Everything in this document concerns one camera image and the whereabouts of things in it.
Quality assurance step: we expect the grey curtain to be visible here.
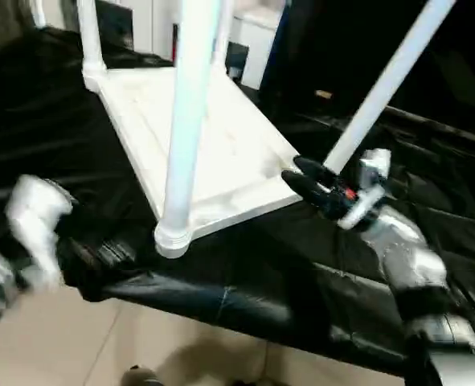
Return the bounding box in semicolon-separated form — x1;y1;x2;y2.
0;0;35;53

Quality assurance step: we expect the white plastic table top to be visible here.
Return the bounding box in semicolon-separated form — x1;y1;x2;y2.
82;66;305;258

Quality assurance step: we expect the white plastic table leg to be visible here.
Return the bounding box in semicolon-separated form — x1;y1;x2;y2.
321;0;457;178
156;0;232;244
211;22;232;80
76;0;109;77

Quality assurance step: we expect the white glass-door cabinet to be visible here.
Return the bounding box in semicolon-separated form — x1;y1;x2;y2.
31;0;290;89

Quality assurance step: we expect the dark blue hanging cloth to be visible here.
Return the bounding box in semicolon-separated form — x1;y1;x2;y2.
260;0;294;92

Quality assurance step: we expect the black metal rod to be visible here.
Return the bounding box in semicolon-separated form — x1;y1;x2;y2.
381;105;475;136

